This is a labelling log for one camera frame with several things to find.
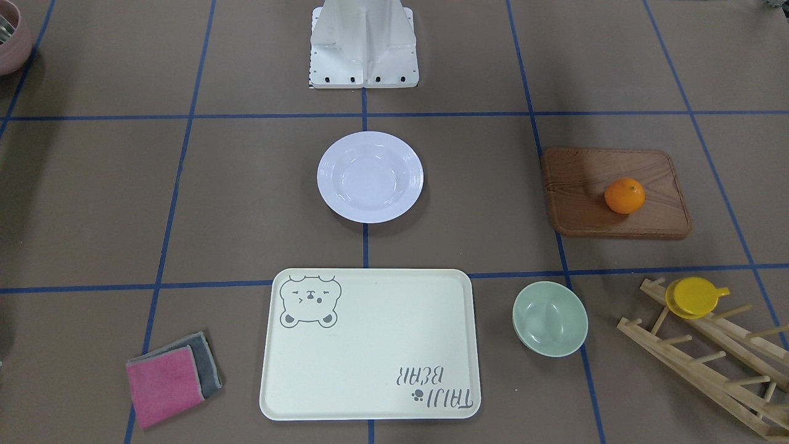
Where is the orange fruit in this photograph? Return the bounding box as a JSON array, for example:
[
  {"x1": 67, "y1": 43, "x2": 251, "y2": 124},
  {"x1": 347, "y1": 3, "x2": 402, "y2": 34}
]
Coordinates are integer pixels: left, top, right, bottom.
[{"x1": 603, "y1": 178, "x2": 646, "y2": 215}]

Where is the cream bear tray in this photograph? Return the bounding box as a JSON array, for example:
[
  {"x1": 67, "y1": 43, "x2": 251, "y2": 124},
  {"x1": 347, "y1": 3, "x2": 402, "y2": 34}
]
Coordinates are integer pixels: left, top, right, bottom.
[{"x1": 259, "y1": 269, "x2": 481, "y2": 421}]

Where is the white round plate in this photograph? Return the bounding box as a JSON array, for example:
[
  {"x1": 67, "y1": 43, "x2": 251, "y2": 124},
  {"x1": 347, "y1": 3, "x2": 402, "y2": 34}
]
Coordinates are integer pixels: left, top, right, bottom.
[{"x1": 317, "y1": 130, "x2": 425, "y2": 224}]

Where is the green bowl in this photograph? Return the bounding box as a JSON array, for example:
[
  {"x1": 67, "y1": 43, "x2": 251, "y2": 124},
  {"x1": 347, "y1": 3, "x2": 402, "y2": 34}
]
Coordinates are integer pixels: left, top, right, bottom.
[{"x1": 511, "y1": 281, "x2": 589, "y2": 358}]

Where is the wooden cutting board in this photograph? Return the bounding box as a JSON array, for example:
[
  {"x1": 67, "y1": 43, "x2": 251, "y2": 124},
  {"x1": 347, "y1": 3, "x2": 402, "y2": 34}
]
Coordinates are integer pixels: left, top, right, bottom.
[{"x1": 541, "y1": 147, "x2": 693, "y2": 240}]

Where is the grey cloth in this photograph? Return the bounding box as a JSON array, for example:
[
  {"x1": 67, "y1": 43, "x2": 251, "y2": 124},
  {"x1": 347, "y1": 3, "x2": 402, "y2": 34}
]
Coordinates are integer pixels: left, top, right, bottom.
[{"x1": 126, "y1": 331, "x2": 223, "y2": 399}]

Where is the pink cloth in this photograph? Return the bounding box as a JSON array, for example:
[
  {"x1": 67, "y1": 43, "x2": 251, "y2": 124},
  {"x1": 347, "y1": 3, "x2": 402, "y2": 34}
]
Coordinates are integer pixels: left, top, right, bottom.
[{"x1": 126, "y1": 345, "x2": 205, "y2": 428}]

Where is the yellow mug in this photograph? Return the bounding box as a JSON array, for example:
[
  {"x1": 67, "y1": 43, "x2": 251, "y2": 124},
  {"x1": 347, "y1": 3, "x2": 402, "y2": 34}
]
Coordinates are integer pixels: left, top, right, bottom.
[{"x1": 663, "y1": 276, "x2": 730, "y2": 319}]

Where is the wooden drying rack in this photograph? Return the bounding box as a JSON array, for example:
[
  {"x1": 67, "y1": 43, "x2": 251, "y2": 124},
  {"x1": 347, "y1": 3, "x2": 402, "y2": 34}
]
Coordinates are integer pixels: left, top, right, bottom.
[{"x1": 617, "y1": 278, "x2": 788, "y2": 443}]

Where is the pink bowl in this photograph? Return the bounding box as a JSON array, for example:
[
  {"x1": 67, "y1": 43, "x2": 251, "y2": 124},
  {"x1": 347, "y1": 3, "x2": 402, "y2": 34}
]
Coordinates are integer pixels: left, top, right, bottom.
[{"x1": 1, "y1": 1, "x2": 34, "y2": 76}]

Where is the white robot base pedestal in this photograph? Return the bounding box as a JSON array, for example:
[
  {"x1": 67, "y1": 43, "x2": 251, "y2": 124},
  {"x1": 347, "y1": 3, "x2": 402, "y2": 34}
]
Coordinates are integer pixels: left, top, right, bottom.
[{"x1": 308, "y1": 1, "x2": 420, "y2": 89}]

